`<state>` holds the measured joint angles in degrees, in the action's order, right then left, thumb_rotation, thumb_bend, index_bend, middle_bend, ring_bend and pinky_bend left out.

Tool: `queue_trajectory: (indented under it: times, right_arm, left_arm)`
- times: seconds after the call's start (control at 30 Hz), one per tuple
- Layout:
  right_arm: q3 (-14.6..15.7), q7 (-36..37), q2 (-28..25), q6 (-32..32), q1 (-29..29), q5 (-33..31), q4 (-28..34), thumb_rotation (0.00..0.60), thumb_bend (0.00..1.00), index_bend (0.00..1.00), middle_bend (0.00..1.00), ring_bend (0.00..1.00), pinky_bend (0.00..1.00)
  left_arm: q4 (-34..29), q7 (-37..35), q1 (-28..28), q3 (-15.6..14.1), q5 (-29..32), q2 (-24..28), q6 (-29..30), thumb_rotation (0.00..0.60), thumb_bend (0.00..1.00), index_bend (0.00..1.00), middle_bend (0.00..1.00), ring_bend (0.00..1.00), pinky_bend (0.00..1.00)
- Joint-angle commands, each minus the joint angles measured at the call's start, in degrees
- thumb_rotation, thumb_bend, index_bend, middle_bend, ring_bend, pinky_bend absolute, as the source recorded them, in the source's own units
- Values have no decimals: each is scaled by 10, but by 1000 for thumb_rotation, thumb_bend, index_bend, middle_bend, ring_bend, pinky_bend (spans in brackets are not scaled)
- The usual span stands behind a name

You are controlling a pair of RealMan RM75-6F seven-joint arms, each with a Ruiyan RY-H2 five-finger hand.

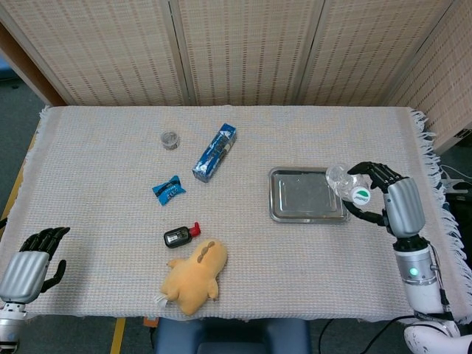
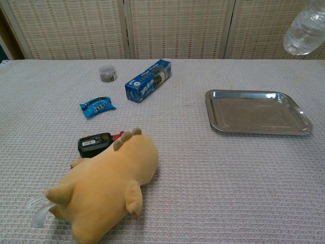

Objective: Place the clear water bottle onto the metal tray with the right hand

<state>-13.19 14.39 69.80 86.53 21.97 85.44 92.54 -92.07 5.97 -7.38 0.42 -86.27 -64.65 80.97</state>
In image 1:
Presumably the black ink bottle red cap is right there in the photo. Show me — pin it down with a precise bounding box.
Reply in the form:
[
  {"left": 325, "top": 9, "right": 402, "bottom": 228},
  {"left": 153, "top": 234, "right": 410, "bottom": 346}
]
[{"left": 163, "top": 221, "right": 202, "bottom": 249}]

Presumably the transparent plastic water bottle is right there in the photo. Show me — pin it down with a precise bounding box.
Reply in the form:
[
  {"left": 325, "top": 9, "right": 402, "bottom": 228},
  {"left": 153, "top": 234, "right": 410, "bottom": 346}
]
[{"left": 325, "top": 164, "right": 372, "bottom": 207}]

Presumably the black cable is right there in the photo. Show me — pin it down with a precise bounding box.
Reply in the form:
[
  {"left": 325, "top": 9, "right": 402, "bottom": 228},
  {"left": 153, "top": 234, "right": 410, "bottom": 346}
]
[{"left": 317, "top": 315, "right": 416, "bottom": 354}]

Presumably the blue chair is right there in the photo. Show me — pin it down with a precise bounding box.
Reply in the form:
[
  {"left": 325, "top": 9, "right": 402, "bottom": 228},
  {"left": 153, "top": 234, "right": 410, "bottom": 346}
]
[{"left": 153, "top": 317, "right": 313, "bottom": 354}]

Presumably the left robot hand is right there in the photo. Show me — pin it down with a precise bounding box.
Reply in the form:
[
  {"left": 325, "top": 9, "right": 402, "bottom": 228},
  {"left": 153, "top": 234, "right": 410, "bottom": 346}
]
[{"left": 0, "top": 226, "right": 71, "bottom": 305}]

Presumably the stainless steel tray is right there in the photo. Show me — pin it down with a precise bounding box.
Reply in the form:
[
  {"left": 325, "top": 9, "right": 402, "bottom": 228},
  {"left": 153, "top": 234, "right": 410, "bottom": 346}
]
[{"left": 268, "top": 166, "right": 350, "bottom": 224}]

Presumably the small blue snack packet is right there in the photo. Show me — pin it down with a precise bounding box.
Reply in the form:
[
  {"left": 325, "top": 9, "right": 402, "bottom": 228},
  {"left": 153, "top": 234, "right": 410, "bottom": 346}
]
[{"left": 152, "top": 176, "right": 187, "bottom": 207}]

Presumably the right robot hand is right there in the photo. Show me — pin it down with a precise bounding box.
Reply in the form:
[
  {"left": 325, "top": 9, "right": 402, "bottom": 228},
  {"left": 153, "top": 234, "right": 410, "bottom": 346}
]
[{"left": 344, "top": 161, "right": 426, "bottom": 239}]

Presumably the woven folding screen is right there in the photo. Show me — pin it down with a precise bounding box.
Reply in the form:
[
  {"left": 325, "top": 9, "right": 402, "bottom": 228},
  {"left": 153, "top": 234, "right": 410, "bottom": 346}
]
[{"left": 0, "top": 0, "right": 472, "bottom": 154}]

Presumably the yellow plush toy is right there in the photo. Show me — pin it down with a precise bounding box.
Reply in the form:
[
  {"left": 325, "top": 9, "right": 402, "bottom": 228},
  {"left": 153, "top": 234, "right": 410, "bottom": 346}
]
[{"left": 153, "top": 238, "right": 229, "bottom": 316}]

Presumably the white woven tablecloth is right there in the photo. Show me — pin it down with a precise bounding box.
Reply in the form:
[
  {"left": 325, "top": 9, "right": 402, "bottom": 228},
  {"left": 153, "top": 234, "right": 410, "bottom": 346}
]
[{"left": 0, "top": 105, "right": 472, "bottom": 325}]

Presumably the small clear round container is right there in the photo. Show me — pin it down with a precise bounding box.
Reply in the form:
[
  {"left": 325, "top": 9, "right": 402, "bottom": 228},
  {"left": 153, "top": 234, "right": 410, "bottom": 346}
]
[{"left": 160, "top": 131, "right": 181, "bottom": 151}]

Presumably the long blue cookie box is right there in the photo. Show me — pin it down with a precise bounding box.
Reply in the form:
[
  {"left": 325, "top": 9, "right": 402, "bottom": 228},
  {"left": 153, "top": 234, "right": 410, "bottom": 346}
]
[{"left": 192, "top": 122, "right": 237, "bottom": 183}]

